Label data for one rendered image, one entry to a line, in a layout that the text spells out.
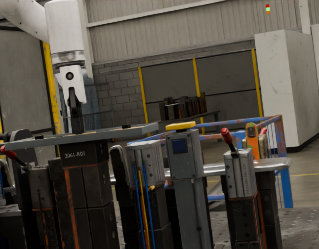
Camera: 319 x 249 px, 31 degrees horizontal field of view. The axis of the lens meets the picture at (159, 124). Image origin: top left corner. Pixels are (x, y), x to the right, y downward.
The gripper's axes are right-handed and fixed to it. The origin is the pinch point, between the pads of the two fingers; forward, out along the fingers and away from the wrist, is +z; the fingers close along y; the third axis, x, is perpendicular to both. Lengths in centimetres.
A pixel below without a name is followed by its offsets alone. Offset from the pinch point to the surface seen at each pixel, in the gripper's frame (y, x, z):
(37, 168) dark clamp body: 16.7, 14.2, 11.2
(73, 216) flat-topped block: -2.9, 4.0, 22.5
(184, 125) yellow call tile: -13.6, -25.6, 3.0
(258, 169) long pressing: 7, -47, 19
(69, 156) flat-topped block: -3.7, 2.9, 7.2
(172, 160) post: -12.5, -21.6, 10.7
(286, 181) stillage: 295, -135, 77
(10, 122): 340, 80, 2
